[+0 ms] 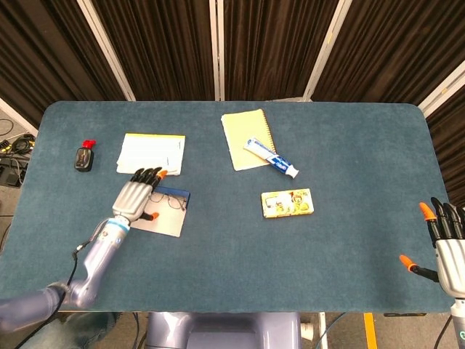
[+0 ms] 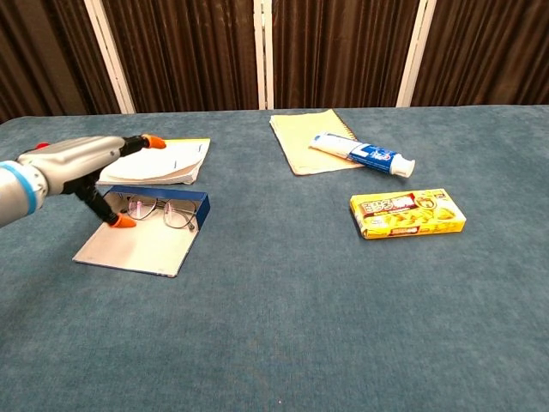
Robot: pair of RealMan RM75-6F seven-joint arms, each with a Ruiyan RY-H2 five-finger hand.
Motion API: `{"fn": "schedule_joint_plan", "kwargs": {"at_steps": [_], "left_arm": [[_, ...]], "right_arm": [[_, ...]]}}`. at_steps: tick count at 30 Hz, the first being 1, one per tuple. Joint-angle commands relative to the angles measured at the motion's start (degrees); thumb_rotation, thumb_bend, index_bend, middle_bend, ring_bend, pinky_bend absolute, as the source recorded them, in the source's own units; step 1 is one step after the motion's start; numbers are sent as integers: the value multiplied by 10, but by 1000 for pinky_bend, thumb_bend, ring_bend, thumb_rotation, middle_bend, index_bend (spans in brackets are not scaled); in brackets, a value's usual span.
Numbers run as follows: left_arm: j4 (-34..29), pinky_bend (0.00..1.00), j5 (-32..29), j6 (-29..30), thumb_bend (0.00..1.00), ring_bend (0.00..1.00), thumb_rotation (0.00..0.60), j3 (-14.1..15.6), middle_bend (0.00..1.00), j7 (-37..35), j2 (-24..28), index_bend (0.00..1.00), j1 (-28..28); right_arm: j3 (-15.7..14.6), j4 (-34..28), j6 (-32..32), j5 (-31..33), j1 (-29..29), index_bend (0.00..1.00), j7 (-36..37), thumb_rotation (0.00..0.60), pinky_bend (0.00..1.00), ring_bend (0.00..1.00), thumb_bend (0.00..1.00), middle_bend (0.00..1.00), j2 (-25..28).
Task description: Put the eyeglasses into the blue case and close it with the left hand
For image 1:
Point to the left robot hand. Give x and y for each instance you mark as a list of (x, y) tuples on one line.
[(130, 200)]

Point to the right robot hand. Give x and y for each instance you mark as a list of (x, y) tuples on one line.
[(452, 265)]

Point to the blue folding glasses case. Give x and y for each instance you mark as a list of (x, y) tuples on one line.
[(167, 223)]

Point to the thin metal frame eyeglasses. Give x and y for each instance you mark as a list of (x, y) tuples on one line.
[(174, 201)]

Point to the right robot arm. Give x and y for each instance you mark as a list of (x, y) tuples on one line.
[(459, 325)]

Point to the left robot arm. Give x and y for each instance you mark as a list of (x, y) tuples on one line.
[(100, 254)]

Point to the white notepad yellow edge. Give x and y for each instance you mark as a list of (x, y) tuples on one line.
[(149, 154)]

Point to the black bottle red cap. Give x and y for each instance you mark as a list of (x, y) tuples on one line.
[(83, 160)]

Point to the yellow floor tape strip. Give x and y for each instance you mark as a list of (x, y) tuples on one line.
[(370, 331)]

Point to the dark brown pleated curtain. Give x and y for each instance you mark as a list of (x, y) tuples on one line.
[(450, 152), (272, 47), (43, 54), (396, 47), (160, 47)]

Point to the blue felt table mat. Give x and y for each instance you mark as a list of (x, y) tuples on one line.
[(232, 261)]

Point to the black floor power box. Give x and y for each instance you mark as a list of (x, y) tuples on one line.
[(11, 176)]

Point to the yellow spiral notebook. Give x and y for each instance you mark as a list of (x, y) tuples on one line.
[(243, 138)]

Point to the blue denim jeans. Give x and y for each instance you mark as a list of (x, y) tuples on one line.
[(83, 332)]

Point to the white table leg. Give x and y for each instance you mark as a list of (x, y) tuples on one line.
[(323, 331)]

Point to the white blue toothpaste tube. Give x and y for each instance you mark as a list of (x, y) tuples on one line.
[(270, 157)]

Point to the yellow printed flat box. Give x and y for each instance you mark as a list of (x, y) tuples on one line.
[(287, 203)]

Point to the grey-blue robot torso base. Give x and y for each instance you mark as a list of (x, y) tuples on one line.
[(225, 331)]

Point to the black table edge bracket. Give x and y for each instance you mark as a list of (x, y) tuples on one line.
[(405, 314)]

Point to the white screen frame post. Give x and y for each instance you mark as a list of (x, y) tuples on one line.
[(217, 51), (16, 118), (325, 51), (107, 51), (441, 89)]

